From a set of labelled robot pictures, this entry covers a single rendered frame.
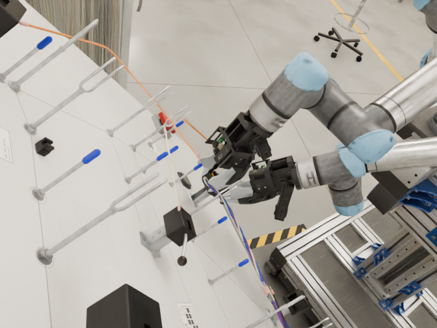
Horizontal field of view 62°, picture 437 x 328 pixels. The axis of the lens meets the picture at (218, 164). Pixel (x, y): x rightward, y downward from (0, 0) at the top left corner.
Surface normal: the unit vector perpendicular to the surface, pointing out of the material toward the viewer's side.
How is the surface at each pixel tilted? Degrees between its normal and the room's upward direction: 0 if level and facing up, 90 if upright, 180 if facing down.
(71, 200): 48
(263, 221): 0
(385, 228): 0
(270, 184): 71
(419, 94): 38
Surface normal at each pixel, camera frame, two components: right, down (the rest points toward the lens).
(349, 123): -0.52, -0.14
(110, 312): -0.51, -0.60
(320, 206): 0.24, -0.65
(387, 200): -0.80, 0.29
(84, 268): 0.82, -0.55
